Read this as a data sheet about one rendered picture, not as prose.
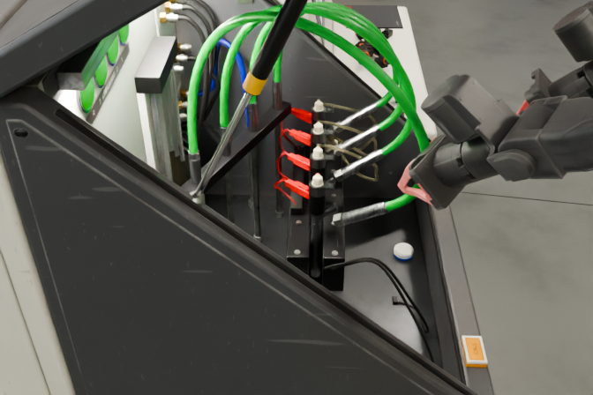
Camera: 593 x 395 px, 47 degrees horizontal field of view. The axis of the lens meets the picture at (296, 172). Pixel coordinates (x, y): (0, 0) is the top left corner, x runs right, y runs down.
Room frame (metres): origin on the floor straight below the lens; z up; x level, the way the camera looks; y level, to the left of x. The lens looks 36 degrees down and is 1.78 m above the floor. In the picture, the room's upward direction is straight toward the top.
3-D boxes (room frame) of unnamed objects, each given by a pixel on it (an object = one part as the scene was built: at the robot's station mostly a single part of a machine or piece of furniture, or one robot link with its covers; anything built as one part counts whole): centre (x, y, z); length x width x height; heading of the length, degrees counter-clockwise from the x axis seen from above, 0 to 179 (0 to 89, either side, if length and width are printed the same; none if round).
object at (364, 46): (1.63, -0.21, 1.01); 0.23 x 0.11 x 0.06; 178
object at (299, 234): (1.02, -0.04, 0.91); 0.34 x 0.10 x 0.15; 178
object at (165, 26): (1.15, 0.22, 1.20); 0.13 x 0.03 x 0.31; 178
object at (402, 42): (1.59, -0.21, 0.97); 0.70 x 0.22 x 0.03; 178
